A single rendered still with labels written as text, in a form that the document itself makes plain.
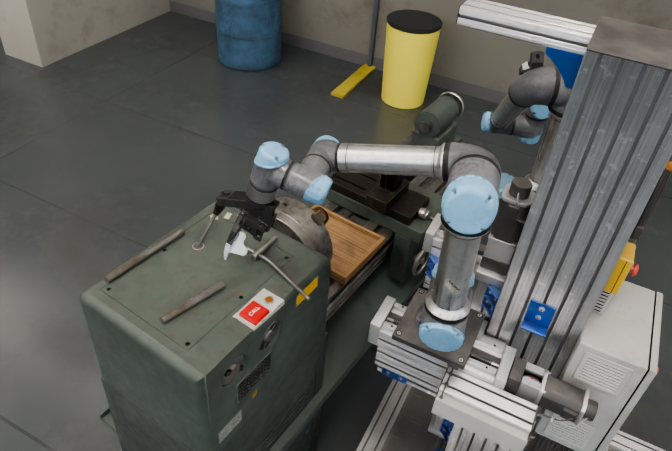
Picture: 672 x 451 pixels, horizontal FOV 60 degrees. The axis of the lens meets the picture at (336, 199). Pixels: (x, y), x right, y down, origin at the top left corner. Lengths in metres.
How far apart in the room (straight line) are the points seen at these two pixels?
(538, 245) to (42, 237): 3.09
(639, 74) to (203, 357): 1.23
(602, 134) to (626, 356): 0.67
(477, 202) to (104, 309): 1.04
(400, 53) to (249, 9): 1.42
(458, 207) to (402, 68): 3.86
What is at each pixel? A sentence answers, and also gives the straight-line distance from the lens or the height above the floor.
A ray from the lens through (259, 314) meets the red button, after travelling 1.65.
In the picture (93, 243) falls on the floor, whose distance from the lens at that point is 3.88.
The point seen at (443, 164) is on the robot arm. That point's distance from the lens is 1.40.
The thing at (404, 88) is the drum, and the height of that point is 0.21.
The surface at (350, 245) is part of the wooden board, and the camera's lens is 2.42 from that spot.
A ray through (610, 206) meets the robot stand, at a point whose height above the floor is 1.66.
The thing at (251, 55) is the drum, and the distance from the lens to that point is 5.66.
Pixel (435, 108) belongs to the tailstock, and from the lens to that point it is 2.92.
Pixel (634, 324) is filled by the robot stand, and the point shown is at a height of 1.23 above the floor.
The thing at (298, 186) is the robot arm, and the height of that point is 1.68.
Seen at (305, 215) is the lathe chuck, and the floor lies 1.23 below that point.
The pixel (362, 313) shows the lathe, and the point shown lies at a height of 0.54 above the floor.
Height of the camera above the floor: 2.52
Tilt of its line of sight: 38 degrees down
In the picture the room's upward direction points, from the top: 5 degrees clockwise
